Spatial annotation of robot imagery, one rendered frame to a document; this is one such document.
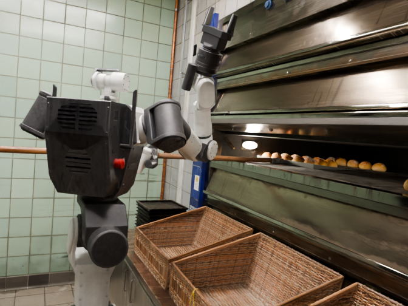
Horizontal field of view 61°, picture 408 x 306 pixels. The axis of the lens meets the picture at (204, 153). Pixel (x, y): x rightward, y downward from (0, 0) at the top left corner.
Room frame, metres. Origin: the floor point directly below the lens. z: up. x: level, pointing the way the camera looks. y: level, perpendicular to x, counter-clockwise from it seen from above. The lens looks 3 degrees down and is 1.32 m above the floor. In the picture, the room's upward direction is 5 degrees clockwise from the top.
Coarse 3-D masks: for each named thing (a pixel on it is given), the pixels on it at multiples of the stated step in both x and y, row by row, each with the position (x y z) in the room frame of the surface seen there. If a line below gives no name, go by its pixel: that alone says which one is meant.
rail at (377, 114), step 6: (270, 114) 1.53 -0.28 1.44; (276, 114) 1.49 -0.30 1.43; (282, 114) 1.45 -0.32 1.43; (288, 114) 1.42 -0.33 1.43; (294, 114) 1.38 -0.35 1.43; (300, 114) 1.36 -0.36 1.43; (306, 114) 1.32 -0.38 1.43; (312, 114) 1.30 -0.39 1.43; (318, 114) 1.27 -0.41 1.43; (324, 114) 1.24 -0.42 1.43; (330, 114) 1.21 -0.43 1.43; (336, 114) 1.19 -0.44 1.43; (342, 114) 1.17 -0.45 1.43; (348, 114) 1.14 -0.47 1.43; (354, 114) 1.12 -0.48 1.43; (360, 114) 1.10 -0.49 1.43; (366, 114) 1.08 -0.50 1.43; (372, 114) 1.06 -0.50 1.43; (378, 114) 1.04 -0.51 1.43; (384, 114) 1.02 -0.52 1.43; (390, 114) 1.01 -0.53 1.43; (396, 114) 0.99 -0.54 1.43; (402, 114) 0.97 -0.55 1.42
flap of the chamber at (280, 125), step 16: (224, 128) 2.13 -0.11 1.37; (240, 128) 1.93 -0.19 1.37; (256, 128) 1.77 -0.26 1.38; (272, 128) 1.63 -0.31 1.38; (288, 128) 1.51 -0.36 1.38; (304, 128) 1.41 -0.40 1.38; (320, 128) 1.32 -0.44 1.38; (336, 128) 1.24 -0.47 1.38; (352, 128) 1.17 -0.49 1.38; (368, 128) 1.11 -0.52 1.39; (384, 128) 1.05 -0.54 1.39; (400, 128) 1.00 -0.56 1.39
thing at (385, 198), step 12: (240, 168) 1.98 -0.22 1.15; (252, 168) 1.87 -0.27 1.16; (264, 168) 1.77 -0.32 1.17; (276, 168) 1.77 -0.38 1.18; (288, 180) 1.60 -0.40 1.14; (300, 180) 1.53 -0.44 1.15; (312, 180) 1.46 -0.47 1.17; (324, 180) 1.40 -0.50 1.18; (336, 180) 1.40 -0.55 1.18; (348, 192) 1.29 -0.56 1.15; (360, 192) 1.24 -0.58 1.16; (372, 192) 1.20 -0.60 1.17; (384, 192) 1.15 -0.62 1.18; (396, 192) 1.16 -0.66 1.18; (396, 204) 1.11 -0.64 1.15
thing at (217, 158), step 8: (0, 152) 1.48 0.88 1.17; (8, 152) 1.49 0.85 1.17; (16, 152) 1.51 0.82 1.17; (24, 152) 1.52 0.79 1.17; (32, 152) 1.53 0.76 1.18; (40, 152) 1.55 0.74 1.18; (216, 160) 1.97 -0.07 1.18; (224, 160) 1.99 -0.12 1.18; (232, 160) 2.01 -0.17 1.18; (240, 160) 2.03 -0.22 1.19; (248, 160) 2.06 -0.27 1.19; (256, 160) 2.08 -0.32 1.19; (264, 160) 2.11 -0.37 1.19
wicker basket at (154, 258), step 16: (208, 208) 2.21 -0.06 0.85; (160, 224) 2.12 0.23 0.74; (176, 224) 2.17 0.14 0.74; (192, 224) 2.22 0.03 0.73; (208, 224) 2.14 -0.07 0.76; (224, 224) 2.01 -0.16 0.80; (240, 224) 1.87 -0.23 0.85; (144, 240) 1.88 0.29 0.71; (160, 240) 2.12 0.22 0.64; (176, 240) 2.17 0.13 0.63; (192, 240) 2.22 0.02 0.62; (224, 240) 1.70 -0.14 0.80; (144, 256) 1.86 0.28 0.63; (160, 256) 1.65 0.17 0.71; (176, 256) 1.58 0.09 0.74; (160, 272) 1.64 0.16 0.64; (192, 272) 1.79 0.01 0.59
